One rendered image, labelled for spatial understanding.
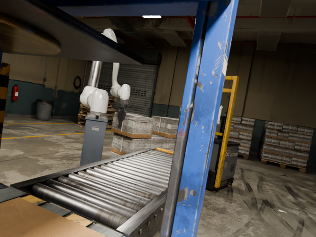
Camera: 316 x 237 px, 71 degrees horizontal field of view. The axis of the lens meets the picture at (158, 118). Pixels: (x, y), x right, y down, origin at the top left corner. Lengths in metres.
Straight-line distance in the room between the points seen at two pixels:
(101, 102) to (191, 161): 1.69
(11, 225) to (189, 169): 0.53
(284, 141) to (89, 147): 6.23
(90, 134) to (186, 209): 1.70
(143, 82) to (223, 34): 9.74
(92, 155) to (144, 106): 8.03
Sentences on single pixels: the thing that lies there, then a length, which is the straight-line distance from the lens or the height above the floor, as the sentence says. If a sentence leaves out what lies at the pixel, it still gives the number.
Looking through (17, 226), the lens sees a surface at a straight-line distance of 0.80.
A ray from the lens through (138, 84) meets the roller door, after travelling 10.36.
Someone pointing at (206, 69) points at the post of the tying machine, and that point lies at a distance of 0.53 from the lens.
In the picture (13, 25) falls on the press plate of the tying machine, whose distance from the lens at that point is 0.44.
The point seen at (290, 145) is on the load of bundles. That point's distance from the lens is 7.57.
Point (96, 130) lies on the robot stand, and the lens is 2.16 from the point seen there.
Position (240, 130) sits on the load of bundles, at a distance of 7.49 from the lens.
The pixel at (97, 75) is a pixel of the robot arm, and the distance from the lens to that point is 2.37.
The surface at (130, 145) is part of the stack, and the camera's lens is 2.39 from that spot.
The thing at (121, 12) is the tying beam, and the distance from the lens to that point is 0.73.
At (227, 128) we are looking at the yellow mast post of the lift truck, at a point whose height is 1.04.
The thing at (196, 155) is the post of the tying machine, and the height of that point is 1.10.
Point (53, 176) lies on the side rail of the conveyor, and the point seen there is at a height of 0.80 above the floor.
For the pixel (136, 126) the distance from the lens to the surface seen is 2.33.
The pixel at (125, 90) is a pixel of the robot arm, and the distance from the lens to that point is 2.38.
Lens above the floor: 1.20
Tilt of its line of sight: 3 degrees down
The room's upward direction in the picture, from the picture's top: 9 degrees clockwise
